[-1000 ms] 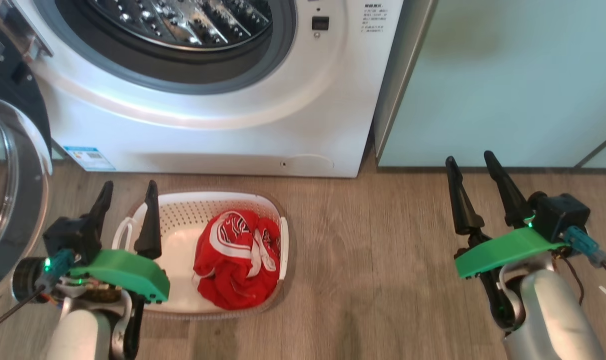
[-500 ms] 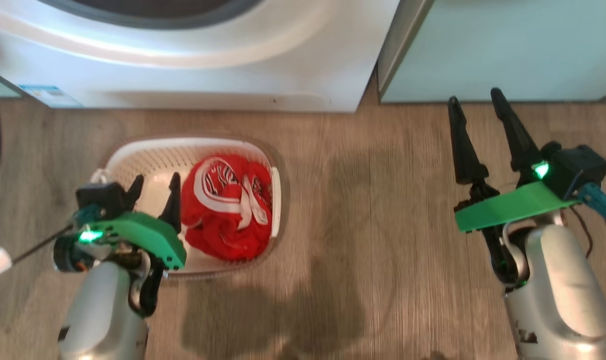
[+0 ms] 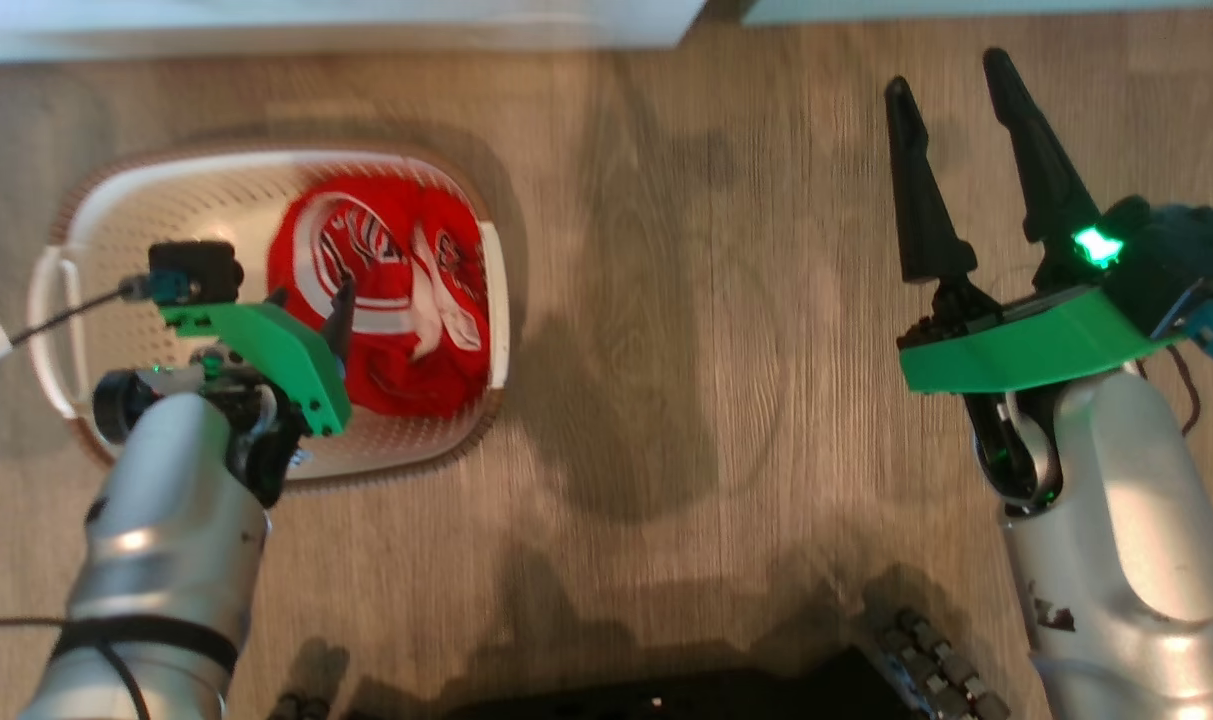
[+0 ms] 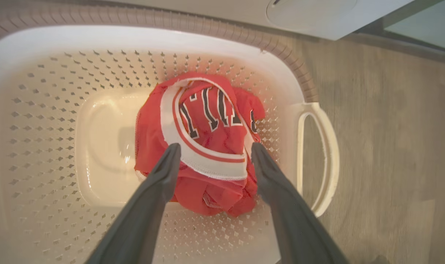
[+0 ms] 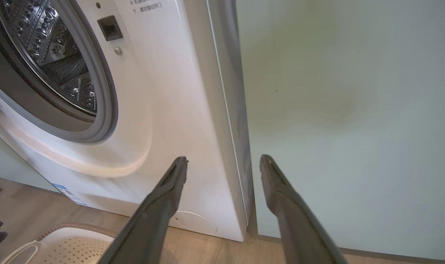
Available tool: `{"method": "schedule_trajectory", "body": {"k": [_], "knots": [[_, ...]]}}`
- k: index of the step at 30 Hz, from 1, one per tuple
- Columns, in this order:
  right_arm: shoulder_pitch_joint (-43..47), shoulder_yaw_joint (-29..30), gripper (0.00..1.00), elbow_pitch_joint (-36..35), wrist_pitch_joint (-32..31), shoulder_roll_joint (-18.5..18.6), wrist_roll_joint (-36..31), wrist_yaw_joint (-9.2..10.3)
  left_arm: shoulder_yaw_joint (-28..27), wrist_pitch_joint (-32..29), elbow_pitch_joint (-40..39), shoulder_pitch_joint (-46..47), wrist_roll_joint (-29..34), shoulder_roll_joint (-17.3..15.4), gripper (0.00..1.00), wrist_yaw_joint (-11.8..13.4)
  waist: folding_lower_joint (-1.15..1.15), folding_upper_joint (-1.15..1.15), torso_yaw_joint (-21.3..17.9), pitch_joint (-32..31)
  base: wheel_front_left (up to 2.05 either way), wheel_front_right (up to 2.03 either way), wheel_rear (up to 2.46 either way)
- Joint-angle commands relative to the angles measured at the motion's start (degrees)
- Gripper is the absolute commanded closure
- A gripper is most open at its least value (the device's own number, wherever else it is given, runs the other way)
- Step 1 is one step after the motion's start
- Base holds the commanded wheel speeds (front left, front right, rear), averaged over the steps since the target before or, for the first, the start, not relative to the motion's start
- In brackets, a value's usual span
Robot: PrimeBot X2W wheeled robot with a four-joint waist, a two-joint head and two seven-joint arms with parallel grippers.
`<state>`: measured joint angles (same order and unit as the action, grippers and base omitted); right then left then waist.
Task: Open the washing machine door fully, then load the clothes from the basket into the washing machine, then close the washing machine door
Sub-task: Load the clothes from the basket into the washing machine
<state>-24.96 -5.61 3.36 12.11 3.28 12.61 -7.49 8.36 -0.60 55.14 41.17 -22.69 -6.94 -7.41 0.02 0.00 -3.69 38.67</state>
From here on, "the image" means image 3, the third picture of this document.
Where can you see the pale green cabinet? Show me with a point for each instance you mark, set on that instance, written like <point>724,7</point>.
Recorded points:
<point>966,10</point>

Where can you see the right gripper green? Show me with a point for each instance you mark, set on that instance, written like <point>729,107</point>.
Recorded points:
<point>1016,350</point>

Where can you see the red garment with white stripes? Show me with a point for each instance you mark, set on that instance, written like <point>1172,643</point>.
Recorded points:
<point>396,300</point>

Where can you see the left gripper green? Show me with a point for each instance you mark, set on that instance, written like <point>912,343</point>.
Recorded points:
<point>281,360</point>

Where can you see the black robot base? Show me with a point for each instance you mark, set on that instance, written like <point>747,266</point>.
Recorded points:
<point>666,695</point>

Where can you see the white basket with brown rim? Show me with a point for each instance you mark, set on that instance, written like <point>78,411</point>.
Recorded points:
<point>416,430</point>

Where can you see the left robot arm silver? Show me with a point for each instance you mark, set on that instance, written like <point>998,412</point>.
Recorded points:
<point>156,560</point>

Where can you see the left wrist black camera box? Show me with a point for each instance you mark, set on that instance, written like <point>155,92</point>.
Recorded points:
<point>201,268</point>

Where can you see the blue connector on left gripper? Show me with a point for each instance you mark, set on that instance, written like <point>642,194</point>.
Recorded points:
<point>166,289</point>

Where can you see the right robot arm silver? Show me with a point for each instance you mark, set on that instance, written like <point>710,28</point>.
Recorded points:
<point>1126,560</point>

